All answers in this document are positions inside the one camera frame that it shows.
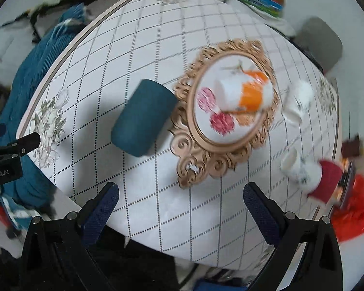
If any teal cup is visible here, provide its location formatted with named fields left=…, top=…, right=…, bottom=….
left=111, top=79, right=178, bottom=158

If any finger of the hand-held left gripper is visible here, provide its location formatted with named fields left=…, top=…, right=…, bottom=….
left=0, top=132, right=42, bottom=160

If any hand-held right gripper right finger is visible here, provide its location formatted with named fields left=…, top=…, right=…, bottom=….
left=243, top=182, right=344, bottom=291

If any ornate floral wooden tray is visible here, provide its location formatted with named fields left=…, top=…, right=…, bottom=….
left=167, top=38, right=280, bottom=189

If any checked floral tablecloth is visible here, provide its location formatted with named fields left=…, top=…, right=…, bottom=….
left=16, top=0, right=342, bottom=271

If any teal ribbed blanket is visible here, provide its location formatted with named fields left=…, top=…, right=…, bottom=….
left=0, top=3, right=90, bottom=219

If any red cup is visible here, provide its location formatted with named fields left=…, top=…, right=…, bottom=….
left=306, top=159, right=343, bottom=204

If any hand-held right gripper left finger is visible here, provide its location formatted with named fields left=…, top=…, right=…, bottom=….
left=20, top=182, right=120, bottom=291

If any dark brown box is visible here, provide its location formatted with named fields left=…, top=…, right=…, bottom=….
left=341, top=134, right=361, bottom=158

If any orange and white cup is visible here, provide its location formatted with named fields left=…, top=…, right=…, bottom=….
left=214, top=71, right=274, bottom=114

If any white floral cup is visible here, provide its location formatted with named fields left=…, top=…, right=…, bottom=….
left=280, top=148, right=323, bottom=193
left=281, top=80, right=315, bottom=127

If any grey chair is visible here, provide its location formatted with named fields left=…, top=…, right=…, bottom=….
left=294, top=17, right=343, bottom=74

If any black stand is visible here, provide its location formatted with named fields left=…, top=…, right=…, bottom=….
left=0, top=4, right=59, bottom=44

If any red plastic bag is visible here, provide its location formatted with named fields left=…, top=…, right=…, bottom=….
left=331, top=174, right=364, bottom=243

